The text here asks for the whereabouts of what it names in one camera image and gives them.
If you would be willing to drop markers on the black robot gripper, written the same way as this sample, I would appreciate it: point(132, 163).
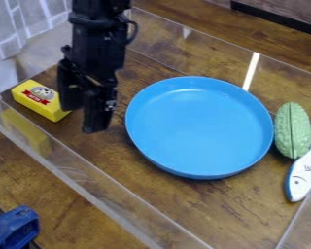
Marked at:
point(101, 32)

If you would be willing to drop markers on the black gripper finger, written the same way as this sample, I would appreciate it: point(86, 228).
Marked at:
point(98, 104)

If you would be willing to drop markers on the yellow toy brick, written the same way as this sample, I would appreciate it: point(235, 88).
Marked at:
point(39, 99)

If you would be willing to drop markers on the blue round tray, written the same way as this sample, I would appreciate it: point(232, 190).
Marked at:
point(199, 127)

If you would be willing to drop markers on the white grid curtain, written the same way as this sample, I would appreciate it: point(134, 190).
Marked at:
point(25, 18)

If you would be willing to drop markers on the green toy bitter gourd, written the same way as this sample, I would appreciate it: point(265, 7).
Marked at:
point(292, 130)

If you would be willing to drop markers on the white blue toy fish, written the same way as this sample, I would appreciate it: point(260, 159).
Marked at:
point(298, 184)

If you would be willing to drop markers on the clear acrylic barrier wall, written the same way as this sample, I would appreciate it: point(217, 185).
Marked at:
point(102, 198)

